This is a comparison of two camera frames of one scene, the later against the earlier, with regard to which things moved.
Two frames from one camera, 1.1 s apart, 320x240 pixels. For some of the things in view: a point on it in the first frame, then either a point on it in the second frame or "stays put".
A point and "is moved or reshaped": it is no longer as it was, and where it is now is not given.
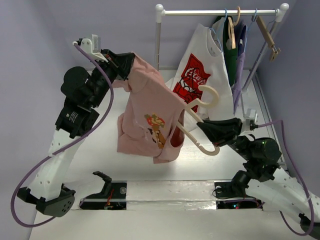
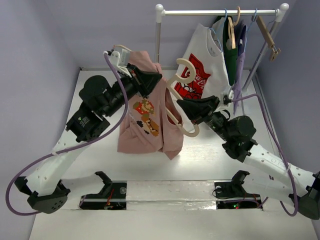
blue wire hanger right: [248, 29] stays put
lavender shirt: [238, 75] stays put
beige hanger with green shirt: [231, 29] stays put
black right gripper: [235, 131] → [203, 114]
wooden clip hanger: [275, 51] stays put
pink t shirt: [153, 124] is moved or reshaped
